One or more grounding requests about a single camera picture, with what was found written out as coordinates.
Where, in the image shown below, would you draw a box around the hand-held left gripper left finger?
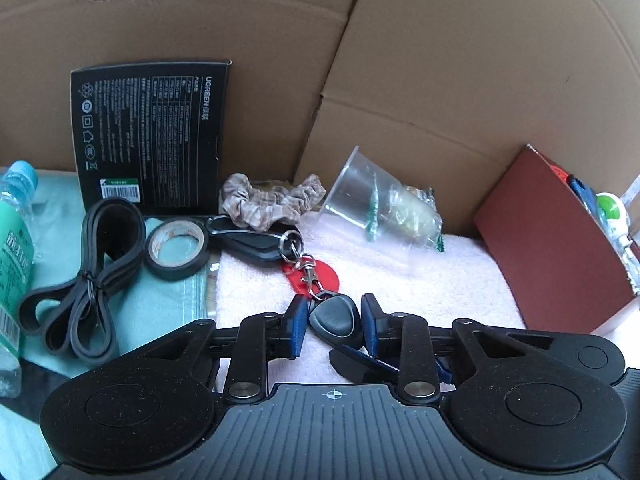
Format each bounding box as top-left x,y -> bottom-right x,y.
135,294 -> 307,406

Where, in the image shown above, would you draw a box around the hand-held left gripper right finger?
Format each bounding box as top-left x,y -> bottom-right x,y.
361,292 -> 551,406

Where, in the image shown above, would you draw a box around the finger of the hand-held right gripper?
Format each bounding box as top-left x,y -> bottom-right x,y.
328,346 -> 453,387

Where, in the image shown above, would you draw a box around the black car key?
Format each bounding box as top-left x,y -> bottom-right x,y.
307,294 -> 362,348

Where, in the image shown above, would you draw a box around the brown cardboard box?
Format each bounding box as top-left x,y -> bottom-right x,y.
472,143 -> 640,337

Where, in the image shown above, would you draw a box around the red key tag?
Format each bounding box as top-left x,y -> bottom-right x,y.
281,257 -> 340,297

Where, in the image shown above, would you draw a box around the white towel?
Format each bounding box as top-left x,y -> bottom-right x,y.
214,219 -> 529,397

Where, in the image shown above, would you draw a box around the black key fob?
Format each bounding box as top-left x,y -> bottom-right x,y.
206,214 -> 303,266

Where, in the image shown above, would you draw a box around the clear snack packet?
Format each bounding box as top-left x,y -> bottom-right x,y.
367,184 -> 446,254

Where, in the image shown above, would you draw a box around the black tape roll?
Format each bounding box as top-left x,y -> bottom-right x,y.
145,219 -> 211,281

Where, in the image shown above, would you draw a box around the beige scrunchie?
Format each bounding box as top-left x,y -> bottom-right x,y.
221,172 -> 327,231

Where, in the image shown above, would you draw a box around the clear plastic cup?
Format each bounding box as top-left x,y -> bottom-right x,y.
315,146 -> 444,254

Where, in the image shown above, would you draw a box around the teal cloth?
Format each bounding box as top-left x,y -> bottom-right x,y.
0,167 -> 222,480

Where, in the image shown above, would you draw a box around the green and white device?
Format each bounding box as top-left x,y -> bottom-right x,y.
595,191 -> 633,242

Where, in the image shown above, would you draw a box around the black rubber band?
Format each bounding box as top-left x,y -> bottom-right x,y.
17,197 -> 147,365

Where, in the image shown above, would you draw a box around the black product box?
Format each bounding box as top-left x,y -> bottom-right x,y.
70,58 -> 234,216

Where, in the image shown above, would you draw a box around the cardboard box walls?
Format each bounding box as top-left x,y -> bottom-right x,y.
0,0 -> 640,238

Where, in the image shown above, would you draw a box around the green label water bottle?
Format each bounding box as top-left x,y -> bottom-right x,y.
0,160 -> 40,399

